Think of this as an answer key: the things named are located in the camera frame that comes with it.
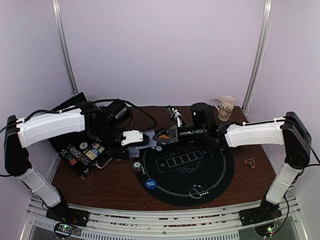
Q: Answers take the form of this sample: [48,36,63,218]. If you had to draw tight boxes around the blue small blind button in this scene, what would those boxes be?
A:
[145,178,158,190]

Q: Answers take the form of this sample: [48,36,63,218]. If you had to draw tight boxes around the round black poker mat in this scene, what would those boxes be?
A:
[133,143,235,207]

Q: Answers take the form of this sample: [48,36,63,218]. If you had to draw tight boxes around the blue green poker chips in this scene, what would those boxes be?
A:
[155,145,164,152]

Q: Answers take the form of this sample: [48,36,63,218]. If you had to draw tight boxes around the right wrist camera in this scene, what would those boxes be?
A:
[190,102,216,127]

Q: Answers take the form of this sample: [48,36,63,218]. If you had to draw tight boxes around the red black triangular holder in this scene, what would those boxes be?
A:
[244,157,256,169]

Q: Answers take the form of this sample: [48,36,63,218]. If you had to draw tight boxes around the grey cloth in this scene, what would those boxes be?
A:
[127,130,157,158]

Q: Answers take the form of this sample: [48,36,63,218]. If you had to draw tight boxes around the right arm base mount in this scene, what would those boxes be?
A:
[239,207,283,238]

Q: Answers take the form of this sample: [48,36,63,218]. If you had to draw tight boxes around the front row poker chips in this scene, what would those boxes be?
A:
[60,144,91,166]

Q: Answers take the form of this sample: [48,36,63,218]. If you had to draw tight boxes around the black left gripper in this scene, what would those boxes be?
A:
[93,121,130,160]

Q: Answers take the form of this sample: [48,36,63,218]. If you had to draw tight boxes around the stack of poker chips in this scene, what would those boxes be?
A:
[132,161,142,172]

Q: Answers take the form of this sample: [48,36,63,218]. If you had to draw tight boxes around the left aluminium frame post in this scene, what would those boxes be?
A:
[52,0,79,96]

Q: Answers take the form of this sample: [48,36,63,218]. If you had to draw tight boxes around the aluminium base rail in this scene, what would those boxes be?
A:
[19,197,311,240]

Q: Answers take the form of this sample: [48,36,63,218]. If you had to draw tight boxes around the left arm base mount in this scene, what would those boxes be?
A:
[45,208,90,239]

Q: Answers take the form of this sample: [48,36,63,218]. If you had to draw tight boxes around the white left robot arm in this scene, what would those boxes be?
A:
[3,105,146,222]

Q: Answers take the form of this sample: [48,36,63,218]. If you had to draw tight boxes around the white round dealer chip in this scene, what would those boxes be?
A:
[79,142,88,150]

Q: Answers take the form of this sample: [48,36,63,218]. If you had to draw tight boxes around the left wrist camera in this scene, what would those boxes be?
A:
[106,101,132,126]

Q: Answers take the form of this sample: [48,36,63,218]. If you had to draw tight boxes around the black poker chip case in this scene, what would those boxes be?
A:
[37,91,112,180]

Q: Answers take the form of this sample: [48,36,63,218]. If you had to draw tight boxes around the orange big blind button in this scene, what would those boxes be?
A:
[158,134,169,140]

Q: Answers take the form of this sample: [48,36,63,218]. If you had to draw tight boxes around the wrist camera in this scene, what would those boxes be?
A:
[190,102,216,127]
[106,101,132,126]

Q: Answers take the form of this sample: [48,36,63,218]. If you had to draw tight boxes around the texas holdem card deck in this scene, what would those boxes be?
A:
[85,144,105,161]

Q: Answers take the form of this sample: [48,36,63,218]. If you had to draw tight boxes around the aluminium frame post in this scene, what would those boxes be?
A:
[52,0,79,96]
[242,0,274,115]

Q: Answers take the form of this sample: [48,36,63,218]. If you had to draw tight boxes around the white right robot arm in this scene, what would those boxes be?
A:
[153,111,314,221]

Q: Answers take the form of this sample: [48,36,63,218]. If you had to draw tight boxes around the right aluminium frame post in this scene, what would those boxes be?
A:
[242,0,274,115]

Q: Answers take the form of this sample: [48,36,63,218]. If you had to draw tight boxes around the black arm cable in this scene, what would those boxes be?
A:
[0,98,158,133]

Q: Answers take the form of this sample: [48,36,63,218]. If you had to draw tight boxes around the clear dealer button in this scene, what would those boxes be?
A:
[188,184,204,199]

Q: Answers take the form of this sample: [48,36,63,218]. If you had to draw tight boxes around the white patterned mug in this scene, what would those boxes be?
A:
[212,95,236,122]

